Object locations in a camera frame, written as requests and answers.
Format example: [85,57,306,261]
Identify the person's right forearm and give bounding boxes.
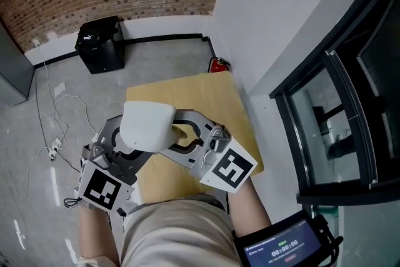
[227,179,273,240]

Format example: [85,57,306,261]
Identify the grey metal cabinet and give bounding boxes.
[0,19,36,108]

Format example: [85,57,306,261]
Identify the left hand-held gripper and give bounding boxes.
[76,114,148,214]

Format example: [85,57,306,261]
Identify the black phone with timer screen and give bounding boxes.
[233,208,344,267]

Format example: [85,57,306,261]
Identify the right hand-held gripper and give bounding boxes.
[158,108,259,194]

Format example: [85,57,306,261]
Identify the black box cabinet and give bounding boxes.
[74,16,126,74]

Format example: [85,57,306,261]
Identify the white floor cable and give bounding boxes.
[26,61,99,185]

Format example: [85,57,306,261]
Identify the person's beige shirt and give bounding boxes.
[76,193,249,267]

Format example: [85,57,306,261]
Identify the black window frame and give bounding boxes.
[269,0,400,208]

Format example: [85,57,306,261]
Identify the black gripper cable bundle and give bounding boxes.
[63,196,83,208]

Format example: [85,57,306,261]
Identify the white power strip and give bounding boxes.
[47,137,64,161]

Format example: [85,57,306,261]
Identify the red fire extinguisher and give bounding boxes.
[208,56,232,74]

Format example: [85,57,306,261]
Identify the person's left forearm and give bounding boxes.
[77,201,126,265]

